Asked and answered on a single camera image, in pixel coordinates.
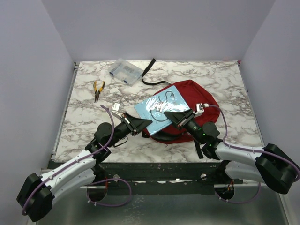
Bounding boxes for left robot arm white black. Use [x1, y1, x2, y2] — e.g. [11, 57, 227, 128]
[16, 112, 152, 222]

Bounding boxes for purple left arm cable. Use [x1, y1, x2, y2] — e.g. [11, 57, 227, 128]
[21, 104, 133, 216]

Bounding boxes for red backpack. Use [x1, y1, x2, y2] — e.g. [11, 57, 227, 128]
[141, 58, 221, 160]

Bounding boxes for light blue notebook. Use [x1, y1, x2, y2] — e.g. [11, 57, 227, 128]
[134, 86, 190, 135]

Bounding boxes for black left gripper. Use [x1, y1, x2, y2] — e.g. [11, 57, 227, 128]
[107, 112, 152, 148]

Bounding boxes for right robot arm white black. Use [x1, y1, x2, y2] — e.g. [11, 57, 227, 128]
[164, 109, 300, 194]

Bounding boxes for clear plastic organizer box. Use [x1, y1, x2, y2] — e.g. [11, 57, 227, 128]
[108, 59, 143, 86]

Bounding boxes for yellow black pliers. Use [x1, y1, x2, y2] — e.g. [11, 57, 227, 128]
[93, 81, 105, 103]

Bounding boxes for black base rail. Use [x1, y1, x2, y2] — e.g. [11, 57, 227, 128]
[47, 160, 247, 195]

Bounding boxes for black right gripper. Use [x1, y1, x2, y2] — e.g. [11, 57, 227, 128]
[164, 108, 205, 145]

